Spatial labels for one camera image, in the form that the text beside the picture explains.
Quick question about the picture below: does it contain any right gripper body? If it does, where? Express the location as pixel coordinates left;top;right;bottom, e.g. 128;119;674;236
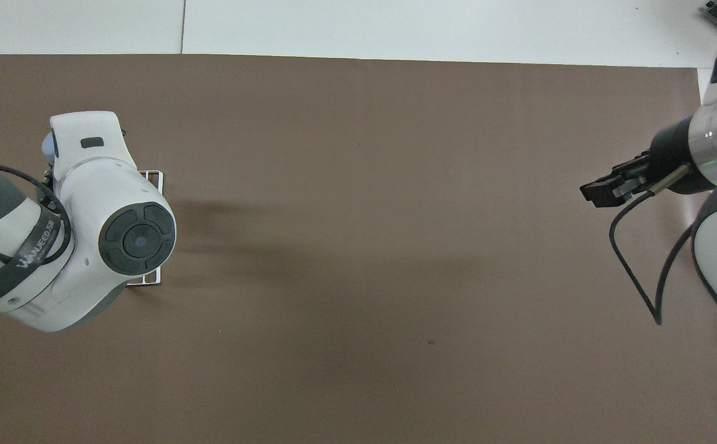
641;117;714;195

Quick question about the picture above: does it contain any white wire cup holder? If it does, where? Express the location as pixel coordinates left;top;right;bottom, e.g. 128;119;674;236
125;169;165;286

